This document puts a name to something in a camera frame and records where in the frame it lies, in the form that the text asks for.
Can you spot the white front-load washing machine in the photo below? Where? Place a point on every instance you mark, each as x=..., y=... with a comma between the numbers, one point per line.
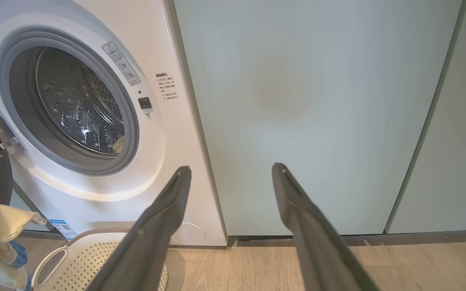
x=176, y=161

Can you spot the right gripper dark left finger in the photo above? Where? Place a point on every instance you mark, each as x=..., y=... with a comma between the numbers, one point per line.
x=152, y=238

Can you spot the pale yellow bear print garment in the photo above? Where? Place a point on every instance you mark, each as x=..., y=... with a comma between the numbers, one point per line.
x=118, y=144

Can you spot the grey text notice label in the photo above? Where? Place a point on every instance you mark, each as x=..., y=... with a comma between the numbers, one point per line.
x=167, y=87

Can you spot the round white filter cover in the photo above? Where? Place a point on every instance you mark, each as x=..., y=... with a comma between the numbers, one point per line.
x=190, y=233

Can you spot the blue energy label sticker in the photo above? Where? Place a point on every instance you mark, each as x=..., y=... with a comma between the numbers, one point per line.
x=63, y=229

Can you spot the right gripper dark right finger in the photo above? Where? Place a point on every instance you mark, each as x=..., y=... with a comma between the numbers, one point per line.
x=314, y=238

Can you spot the white perforated basket brown rim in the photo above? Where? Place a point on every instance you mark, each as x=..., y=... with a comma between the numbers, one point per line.
x=83, y=258

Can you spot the dark cabinet plinth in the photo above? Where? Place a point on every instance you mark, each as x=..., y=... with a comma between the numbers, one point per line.
x=419, y=238

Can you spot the pale green cabinet panels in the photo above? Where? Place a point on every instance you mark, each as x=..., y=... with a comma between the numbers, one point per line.
x=318, y=101

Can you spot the black door latch socket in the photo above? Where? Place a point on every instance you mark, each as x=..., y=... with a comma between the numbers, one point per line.
x=145, y=103

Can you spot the stainless steel washing machine drum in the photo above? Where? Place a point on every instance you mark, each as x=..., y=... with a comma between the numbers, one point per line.
x=75, y=105

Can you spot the grey warning sticker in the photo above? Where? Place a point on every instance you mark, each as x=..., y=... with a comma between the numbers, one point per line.
x=121, y=64

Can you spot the chrome door hinge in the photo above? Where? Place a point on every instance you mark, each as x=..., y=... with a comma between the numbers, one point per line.
x=2, y=125

